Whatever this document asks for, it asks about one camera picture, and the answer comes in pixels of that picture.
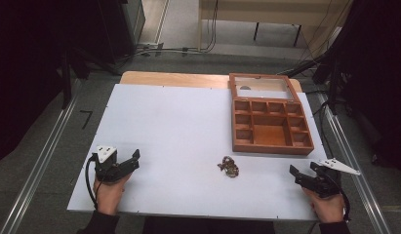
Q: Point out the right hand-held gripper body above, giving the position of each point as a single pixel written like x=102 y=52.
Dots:
x=328 y=183

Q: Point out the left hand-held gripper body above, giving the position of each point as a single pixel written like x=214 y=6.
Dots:
x=105 y=162

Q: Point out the person's right hand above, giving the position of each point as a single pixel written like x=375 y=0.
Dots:
x=328 y=208

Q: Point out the person's left hand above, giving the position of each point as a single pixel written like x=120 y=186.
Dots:
x=108 y=195

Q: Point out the white table board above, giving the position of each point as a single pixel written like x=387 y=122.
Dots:
x=175 y=136

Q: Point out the wooden compartment box with lid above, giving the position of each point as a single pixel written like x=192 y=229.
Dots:
x=269 y=130

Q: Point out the wooden table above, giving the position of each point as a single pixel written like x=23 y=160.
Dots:
x=175 y=79

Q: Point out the black stand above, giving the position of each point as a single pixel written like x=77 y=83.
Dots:
x=69 y=78
x=331 y=81

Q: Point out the person's dark lap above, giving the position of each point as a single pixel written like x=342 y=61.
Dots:
x=208 y=226

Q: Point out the black curtain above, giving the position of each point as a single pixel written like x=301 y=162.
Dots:
x=25 y=65
x=377 y=65

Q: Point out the grey cabinet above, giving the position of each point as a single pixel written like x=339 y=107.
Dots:
x=134 y=19

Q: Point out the beige table with black legs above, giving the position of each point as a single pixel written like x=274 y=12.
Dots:
x=269 y=13

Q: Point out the aluminium floor rail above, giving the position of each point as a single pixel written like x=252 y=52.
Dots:
x=354 y=169
x=42 y=156

